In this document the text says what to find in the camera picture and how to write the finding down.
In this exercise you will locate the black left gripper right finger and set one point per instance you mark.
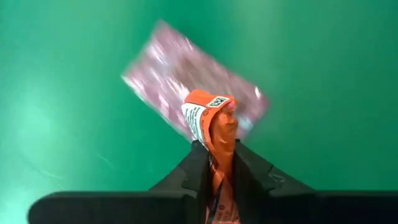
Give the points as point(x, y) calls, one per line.
point(252, 174)

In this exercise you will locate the green table mat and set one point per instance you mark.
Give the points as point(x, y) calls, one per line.
point(62, 93)

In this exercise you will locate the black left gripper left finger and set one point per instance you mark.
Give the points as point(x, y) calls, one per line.
point(192, 174)

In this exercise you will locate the orange candy packet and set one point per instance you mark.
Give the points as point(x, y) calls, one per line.
point(217, 124)

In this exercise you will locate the pale mauve candy packet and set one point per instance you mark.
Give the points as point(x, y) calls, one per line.
point(174, 71)

